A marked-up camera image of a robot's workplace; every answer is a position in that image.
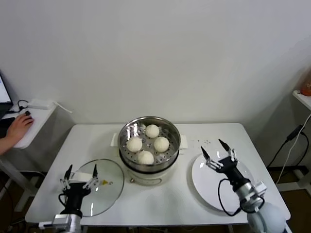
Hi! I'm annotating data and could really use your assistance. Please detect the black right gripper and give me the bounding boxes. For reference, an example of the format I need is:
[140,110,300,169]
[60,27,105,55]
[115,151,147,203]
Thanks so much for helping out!
[200,138,251,188]

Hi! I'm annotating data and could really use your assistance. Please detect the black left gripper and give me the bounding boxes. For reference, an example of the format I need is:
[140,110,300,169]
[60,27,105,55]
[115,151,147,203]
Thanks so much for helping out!
[60,164,99,216]

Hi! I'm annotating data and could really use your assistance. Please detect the white steamed baozi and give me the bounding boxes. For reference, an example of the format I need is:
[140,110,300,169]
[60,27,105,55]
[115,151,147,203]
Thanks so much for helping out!
[153,136,170,153]
[145,123,160,139]
[137,150,155,166]
[126,137,143,153]

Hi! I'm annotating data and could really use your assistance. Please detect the person's forearm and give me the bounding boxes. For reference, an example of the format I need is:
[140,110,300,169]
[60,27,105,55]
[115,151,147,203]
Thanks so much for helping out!
[0,135,15,156]

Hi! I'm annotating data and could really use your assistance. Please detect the stainless steel steamer basket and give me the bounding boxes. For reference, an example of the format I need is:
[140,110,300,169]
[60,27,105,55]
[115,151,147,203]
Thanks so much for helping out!
[110,116,190,170]

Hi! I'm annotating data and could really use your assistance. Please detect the person's hand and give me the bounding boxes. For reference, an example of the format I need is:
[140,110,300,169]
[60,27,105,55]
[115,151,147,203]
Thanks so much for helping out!
[6,112,35,146]

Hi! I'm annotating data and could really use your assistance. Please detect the white round plate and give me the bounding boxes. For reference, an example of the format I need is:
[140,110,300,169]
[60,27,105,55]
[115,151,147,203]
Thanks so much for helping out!
[191,151,257,213]

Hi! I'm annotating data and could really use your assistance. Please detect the round glass lid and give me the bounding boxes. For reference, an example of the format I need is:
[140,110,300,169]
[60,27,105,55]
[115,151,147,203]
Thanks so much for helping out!
[65,159,125,217]

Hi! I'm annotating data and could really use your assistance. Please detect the right wrist white module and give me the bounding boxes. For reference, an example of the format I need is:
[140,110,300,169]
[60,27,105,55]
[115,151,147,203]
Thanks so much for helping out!
[254,181,268,195]

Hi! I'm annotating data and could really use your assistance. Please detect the white side table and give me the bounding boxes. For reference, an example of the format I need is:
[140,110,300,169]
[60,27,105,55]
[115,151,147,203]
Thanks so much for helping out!
[0,99,75,212]

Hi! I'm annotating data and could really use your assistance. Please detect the white electric cooker pot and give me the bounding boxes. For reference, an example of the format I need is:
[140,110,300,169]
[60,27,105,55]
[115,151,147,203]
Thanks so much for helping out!
[119,145,187,186]

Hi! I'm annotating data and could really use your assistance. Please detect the white power adapter box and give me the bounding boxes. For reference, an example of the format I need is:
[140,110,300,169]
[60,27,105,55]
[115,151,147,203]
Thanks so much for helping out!
[26,99,53,110]

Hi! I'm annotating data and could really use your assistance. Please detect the black smartphone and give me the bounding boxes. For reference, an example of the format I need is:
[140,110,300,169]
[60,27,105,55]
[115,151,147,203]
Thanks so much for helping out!
[0,116,16,139]

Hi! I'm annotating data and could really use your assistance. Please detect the white shelf stand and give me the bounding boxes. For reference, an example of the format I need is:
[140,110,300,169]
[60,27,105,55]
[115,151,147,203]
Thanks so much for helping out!
[276,90,311,194]

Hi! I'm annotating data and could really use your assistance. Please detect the black laptop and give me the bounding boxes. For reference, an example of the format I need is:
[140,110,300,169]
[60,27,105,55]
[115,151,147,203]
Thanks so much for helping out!
[0,71,13,119]

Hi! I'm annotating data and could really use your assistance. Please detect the orange object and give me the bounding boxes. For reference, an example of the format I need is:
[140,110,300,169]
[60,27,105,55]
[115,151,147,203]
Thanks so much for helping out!
[300,72,311,97]

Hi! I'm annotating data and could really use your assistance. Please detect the white lid handle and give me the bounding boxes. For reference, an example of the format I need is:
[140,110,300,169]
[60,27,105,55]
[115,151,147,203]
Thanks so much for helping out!
[70,171,102,188]

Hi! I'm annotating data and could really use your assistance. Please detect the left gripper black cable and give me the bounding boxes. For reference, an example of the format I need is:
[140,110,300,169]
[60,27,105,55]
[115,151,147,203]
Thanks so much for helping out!
[58,193,69,209]

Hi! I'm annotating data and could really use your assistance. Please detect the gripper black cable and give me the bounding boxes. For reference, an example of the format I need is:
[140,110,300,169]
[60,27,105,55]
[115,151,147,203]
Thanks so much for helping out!
[58,193,69,209]
[217,178,265,216]

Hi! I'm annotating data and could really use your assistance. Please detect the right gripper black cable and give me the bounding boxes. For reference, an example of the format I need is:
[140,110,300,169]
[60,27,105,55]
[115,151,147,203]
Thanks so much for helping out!
[217,178,265,216]

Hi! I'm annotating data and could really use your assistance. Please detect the white hanging cable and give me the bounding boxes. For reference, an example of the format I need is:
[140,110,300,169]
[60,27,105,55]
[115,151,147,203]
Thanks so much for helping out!
[276,131,306,185]

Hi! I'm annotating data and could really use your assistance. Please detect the black cable with adapter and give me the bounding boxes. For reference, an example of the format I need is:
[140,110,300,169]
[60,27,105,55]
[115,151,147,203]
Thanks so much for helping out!
[266,124,307,168]

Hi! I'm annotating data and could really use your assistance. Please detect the thin black hanging cable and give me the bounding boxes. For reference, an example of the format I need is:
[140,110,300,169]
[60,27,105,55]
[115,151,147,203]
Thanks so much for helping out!
[297,132,308,167]

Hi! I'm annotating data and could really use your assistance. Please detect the black looped cable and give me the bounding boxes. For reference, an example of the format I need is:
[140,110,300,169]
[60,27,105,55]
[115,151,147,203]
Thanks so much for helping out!
[8,100,29,114]

